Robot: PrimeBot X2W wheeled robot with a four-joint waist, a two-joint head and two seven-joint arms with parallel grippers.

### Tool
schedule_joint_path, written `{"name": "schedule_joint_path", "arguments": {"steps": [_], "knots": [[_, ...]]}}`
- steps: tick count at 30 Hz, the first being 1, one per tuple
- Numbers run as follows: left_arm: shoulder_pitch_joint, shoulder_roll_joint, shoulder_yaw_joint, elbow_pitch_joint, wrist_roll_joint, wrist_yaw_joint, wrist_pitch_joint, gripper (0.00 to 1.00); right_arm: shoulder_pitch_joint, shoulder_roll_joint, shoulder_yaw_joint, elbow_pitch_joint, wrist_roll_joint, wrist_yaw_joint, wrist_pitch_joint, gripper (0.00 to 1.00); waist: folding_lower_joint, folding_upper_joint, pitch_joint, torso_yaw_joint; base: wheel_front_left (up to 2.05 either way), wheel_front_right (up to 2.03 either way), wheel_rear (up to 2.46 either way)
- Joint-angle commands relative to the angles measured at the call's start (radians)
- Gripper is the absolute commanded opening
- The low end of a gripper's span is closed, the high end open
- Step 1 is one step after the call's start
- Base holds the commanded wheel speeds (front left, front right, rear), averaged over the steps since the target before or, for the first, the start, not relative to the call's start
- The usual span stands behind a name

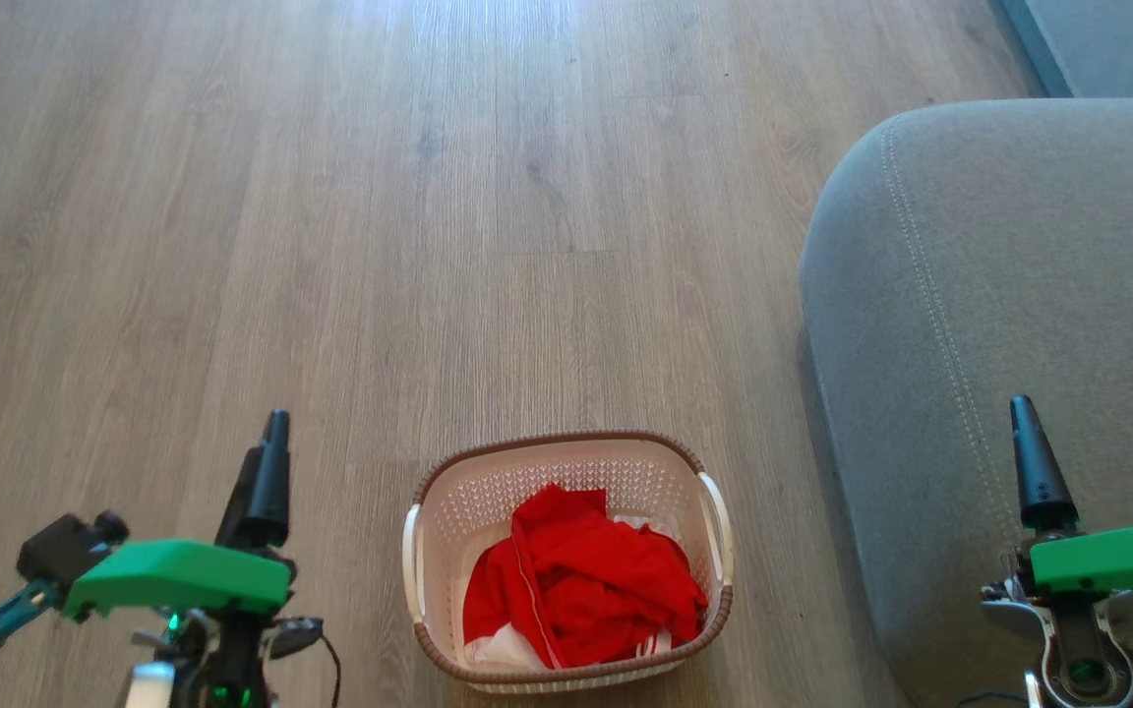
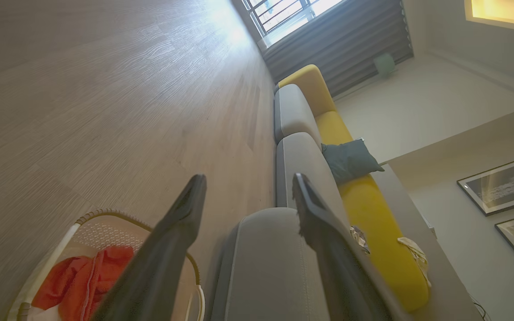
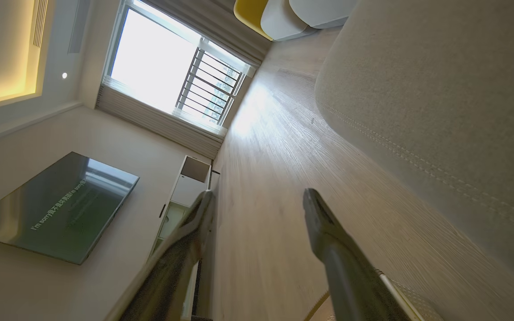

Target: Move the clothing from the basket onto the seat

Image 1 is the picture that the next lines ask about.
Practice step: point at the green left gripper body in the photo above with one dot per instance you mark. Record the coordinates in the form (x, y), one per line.
(178, 575)

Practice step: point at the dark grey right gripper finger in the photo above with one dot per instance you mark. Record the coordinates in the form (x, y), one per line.
(1039, 472)

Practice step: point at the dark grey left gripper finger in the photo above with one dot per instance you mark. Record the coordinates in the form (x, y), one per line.
(273, 492)
(237, 506)

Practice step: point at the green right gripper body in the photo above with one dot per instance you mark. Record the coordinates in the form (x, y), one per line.
(1117, 560)

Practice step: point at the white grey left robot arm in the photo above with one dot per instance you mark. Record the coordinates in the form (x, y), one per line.
(151, 688)

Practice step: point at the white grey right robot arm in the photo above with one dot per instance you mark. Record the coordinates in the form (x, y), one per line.
(1083, 678)

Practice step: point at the grey fabric sofa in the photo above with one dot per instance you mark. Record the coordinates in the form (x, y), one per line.
(1019, 246)

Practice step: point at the white brown-rimmed laundry basket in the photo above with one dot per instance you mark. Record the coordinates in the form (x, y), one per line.
(488, 492)

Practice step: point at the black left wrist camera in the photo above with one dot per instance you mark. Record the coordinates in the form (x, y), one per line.
(60, 549)

